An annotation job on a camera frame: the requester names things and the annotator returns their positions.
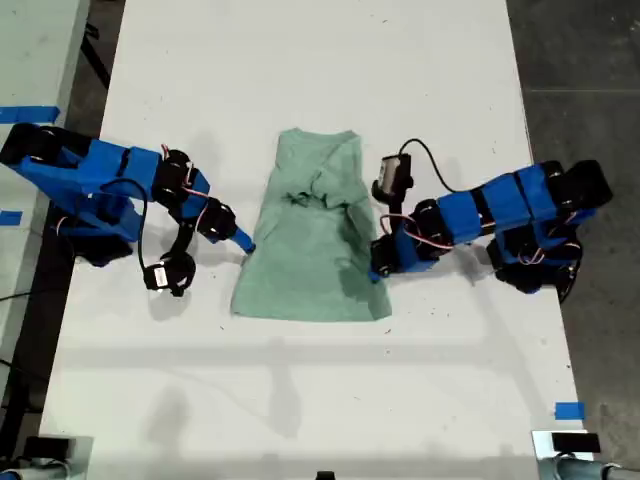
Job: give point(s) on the short blue tape strip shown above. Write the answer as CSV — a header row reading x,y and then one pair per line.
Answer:
x,y
11,217

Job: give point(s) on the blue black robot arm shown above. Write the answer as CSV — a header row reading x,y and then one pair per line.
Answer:
x,y
525,195
110,165

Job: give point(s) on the long blue tape strip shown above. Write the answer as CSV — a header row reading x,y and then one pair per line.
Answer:
x,y
30,114

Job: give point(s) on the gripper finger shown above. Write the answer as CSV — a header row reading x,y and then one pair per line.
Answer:
x,y
244,242
376,277

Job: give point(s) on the small black box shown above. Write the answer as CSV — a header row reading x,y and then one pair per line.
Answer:
x,y
575,442
47,446

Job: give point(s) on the tiny black block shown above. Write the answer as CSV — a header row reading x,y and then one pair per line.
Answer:
x,y
325,476

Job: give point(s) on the pale side table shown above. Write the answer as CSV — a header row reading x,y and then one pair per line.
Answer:
x,y
35,50

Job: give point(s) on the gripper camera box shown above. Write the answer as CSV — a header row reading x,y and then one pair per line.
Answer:
x,y
392,172
158,277

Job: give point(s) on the square blue tape piece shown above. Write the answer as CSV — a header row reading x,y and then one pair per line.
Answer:
x,y
570,410

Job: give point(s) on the black diagonal strut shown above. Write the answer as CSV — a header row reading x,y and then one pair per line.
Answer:
x,y
97,55

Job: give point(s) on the pale grey tube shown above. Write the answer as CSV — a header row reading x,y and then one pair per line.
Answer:
x,y
35,472
575,470

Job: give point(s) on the gripper camera stalk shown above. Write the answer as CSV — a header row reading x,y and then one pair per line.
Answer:
x,y
181,240
398,210

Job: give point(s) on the pale green T-shirt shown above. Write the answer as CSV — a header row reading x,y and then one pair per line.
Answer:
x,y
300,280

